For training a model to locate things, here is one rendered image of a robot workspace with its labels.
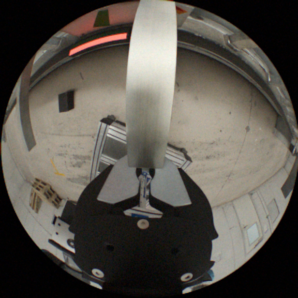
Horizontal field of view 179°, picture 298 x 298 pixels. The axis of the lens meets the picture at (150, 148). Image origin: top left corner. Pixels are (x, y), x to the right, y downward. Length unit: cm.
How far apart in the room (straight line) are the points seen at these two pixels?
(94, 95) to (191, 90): 88
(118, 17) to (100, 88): 85
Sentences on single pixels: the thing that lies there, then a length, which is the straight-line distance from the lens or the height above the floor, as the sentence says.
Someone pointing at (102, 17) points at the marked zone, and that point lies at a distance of 28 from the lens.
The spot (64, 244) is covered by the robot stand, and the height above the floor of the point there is 98.
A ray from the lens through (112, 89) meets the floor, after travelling 98.
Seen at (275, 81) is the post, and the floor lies 76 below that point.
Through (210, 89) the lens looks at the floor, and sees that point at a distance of 109.
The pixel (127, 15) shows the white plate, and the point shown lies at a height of 75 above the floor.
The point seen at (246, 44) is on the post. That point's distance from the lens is 33.
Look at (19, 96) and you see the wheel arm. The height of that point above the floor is 86.
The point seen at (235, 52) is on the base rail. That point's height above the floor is 70.
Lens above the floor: 93
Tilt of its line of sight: 58 degrees down
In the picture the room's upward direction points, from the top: 180 degrees clockwise
